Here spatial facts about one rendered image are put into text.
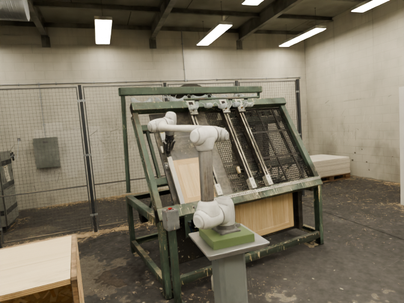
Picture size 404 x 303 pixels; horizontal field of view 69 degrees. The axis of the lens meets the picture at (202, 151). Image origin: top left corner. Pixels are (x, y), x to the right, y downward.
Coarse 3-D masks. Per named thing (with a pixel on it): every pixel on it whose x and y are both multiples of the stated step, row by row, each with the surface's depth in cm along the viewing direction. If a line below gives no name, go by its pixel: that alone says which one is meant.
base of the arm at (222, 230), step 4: (236, 224) 239; (212, 228) 239; (216, 228) 234; (220, 228) 230; (224, 228) 229; (228, 228) 229; (232, 228) 230; (236, 228) 232; (220, 232) 228; (224, 232) 227; (228, 232) 228; (232, 232) 229
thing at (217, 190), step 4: (192, 100) 353; (196, 100) 337; (188, 104) 348; (196, 104) 339; (188, 112) 352; (192, 112) 344; (196, 112) 346; (188, 116) 353; (192, 116) 346; (192, 120) 344; (196, 120) 345; (192, 124) 345; (196, 124) 345; (212, 164) 325; (216, 176) 320; (216, 180) 317; (216, 184) 315; (216, 188) 312; (220, 188) 314; (216, 192) 312; (220, 192) 312; (216, 196) 312
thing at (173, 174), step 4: (160, 132) 323; (160, 136) 324; (164, 136) 323; (164, 152) 317; (168, 160) 311; (172, 160) 312; (168, 164) 310; (172, 164) 310; (172, 168) 308; (172, 172) 306; (172, 176) 304; (176, 176) 305; (176, 180) 303; (176, 184) 301; (176, 188) 299; (180, 188) 301; (176, 192) 299; (180, 192) 298; (180, 196) 297; (180, 200) 294
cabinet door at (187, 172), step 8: (176, 160) 317; (184, 160) 320; (192, 160) 324; (176, 168) 312; (184, 168) 316; (192, 168) 320; (184, 176) 311; (192, 176) 315; (184, 184) 307; (192, 184) 311; (184, 192) 302; (192, 192) 306; (184, 200) 298; (192, 200) 302
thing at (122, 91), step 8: (120, 88) 360; (128, 88) 364; (136, 88) 369; (144, 88) 374; (152, 88) 378; (160, 88) 383; (168, 88) 389; (176, 88) 394; (184, 88) 399; (192, 88) 405; (200, 88) 410; (208, 88) 416; (216, 88) 422; (224, 88) 428; (232, 88) 434; (240, 88) 441; (248, 88) 448; (256, 88) 455; (128, 152) 385; (128, 160) 386; (128, 168) 388; (128, 176) 390; (128, 184) 392; (128, 192) 395
